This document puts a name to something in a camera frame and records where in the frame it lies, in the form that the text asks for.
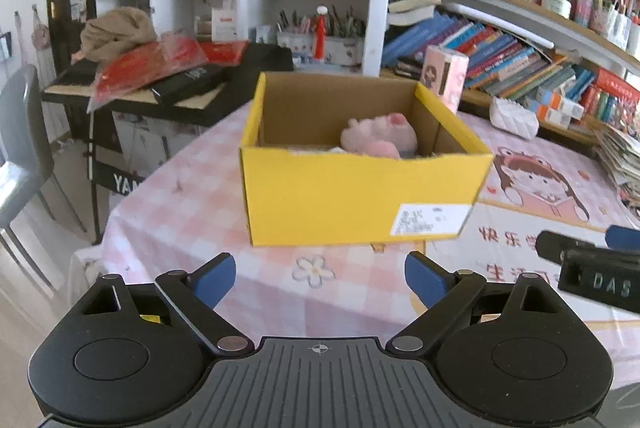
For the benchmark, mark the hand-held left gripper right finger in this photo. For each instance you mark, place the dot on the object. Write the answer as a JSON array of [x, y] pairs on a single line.
[[425, 280]]

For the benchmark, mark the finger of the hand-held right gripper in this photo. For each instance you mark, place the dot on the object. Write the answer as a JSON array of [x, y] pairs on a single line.
[[625, 238], [555, 245]]

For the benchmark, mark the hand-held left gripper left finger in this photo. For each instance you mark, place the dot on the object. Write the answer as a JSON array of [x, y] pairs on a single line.
[[214, 280]]

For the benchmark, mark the yellow cardboard box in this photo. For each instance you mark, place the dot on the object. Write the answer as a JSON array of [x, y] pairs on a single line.
[[325, 198]]

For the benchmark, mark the pink plush pig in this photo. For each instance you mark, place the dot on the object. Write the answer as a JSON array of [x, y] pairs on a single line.
[[375, 135]]

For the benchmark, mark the pink printed tablecloth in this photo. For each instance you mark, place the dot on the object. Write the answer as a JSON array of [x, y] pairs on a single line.
[[200, 218]]

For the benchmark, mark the stack of papers and notebooks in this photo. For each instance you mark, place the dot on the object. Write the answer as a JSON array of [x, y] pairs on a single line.
[[620, 157]]

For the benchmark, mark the orange blue white carton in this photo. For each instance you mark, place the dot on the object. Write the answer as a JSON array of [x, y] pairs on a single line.
[[565, 103], [550, 115]]

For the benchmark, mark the white quilted pouch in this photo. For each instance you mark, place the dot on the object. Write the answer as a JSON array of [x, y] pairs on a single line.
[[515, 117]]

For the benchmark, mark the black keyboard stand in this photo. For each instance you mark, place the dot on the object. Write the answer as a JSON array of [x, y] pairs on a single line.
[[120, 183]]

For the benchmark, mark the red boxed book set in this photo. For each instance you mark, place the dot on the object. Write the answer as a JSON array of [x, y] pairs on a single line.
[[612, 95]]

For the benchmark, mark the pink humidifier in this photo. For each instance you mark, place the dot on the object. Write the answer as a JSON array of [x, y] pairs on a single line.
[[447, 72]]

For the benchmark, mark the black electronic keyboard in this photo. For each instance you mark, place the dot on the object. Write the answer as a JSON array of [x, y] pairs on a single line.
[[235, 77]]

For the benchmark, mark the red paper packets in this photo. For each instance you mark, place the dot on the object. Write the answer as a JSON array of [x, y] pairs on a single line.
[[145, 67]]

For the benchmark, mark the flat red package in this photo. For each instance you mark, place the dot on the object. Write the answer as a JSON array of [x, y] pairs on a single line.
[[225, 52]]

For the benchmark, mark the white cream jar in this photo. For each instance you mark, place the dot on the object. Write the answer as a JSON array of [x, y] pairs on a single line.
[[556, 6]]

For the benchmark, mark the white pastel bottle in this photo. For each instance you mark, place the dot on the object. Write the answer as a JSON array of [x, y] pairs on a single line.
[[584, 2]]

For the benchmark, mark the dark grey chair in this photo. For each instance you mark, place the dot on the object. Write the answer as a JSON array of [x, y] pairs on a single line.
[[22, 132]]

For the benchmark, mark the pen holder with pens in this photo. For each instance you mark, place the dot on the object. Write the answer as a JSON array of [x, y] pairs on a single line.
[[340, 42]]

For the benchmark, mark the white red label box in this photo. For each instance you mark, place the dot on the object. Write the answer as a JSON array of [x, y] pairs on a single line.
[[223, 25]]

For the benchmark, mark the beige crumpled cloth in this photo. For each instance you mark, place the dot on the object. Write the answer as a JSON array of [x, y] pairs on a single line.
[[117, 30]]

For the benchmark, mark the stack of white books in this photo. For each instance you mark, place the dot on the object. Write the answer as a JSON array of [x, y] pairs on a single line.
[[415, 10]]

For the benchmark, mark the white wooden bookshelf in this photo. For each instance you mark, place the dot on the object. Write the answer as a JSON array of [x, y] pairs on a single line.
[[375, 7]]

